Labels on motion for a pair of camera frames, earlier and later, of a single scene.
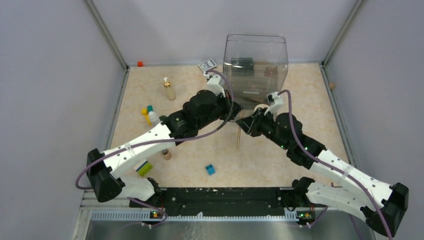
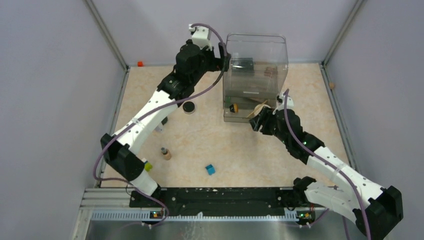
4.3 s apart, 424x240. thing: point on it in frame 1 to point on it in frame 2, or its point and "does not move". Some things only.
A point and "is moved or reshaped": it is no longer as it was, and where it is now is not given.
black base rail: [219, 201] does not move
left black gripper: [225, 98] to [215, 61]
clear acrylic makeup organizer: [256, 65] does not move
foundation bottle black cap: [167, 154] does not move
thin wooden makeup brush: [239, 132] is moved or reshaped
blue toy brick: [210, 169] does not move
